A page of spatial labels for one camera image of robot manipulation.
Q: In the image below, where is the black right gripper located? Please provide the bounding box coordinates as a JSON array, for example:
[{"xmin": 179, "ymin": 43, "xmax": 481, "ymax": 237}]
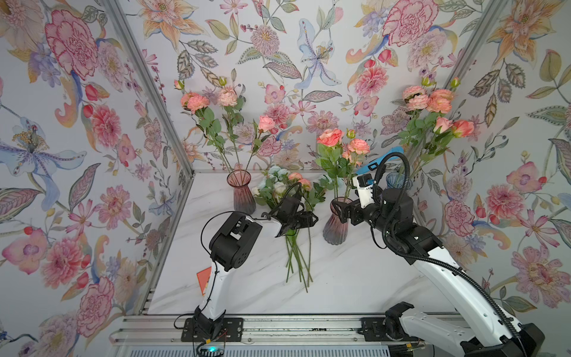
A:
[{"xmin": 335, "ymin": 198, "xmax": 397, "ymax": 242}]

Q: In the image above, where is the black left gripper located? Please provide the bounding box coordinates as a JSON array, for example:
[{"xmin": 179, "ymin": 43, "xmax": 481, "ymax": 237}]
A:
[{"xmin": 285, "ymin": 209, "xmax": 319, "ymax": 231}]

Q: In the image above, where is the pink flower stem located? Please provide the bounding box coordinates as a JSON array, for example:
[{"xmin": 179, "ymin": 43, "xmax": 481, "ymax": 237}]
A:
[
  {"xmin": 425, "ymin": 77, "xmax": 461, "ymax": 114},
  {"xmin": 217, "ymin": 77, "xmax": 242, "ymax": 169},
  {"xmin": 419, "ymin": 117, "xmax": 455, "ymax": 165},
  {"xmin": 339, "ymin": 129, "xmax": 371, "ymax": 199},
  {"xmin": 174, "ymin": 80, "xmax": 230, "ymax": 170},
  {"xmin": 418, "ymin": 119, "xmax": 475, "ymax": 166},
  {"xmin": 399, "ymin": 80, "xmax": 431, "ymax": 153}
]

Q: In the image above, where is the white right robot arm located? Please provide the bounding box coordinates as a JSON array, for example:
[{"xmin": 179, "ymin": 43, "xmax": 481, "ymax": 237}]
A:
[{"xmin": 333, "ymin": 152, "xmax": 545, "ymax": 356}]

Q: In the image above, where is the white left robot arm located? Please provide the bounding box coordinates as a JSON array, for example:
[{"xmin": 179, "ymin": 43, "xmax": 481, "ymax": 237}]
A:
[{"xmin": 176, "ymin": 182, "xmax": 318, "ymax": 347}]

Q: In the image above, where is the purple glass vase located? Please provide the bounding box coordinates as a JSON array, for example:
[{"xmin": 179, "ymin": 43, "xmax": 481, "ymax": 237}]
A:
[{"xmin": 386, "ymin": 172, "xmax": 413, "ymax": 190}]

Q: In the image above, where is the pink glass vase back left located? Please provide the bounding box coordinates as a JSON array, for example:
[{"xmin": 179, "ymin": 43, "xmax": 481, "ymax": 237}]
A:
[{"xmin": 227, "ymin": 170, "xmax": 256, "ymax": 214}]

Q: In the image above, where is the artificial flower bunch on table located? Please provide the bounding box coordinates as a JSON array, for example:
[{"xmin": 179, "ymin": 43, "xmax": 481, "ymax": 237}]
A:
[{"xmin": 253, "ymin": 165, "xmax": 329, "ymax": 290}]

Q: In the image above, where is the blue toy microphone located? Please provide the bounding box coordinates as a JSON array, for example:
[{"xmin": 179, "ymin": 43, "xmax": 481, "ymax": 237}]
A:
[{"xmin": 356, "ymin": 147, "xmax": 404, "ymax": 175}]

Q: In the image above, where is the orange yellow card box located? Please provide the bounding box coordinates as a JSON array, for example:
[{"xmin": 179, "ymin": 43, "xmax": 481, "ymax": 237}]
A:
[{"xmin": 196, "ymin": 267, "xmax": 212, "ymax": 295}]

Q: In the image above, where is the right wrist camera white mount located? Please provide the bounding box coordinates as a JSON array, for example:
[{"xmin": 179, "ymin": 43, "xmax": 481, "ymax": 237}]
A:
[{"xmin": 352, "ymin": 173, "xmax": 375, "ymax": 208}]

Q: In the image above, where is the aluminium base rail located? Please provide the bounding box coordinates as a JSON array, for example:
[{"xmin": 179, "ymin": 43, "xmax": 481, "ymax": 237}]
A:
[{"xmin": 111, "ymin": 314, "xmax": 492, "ymax": 357}]

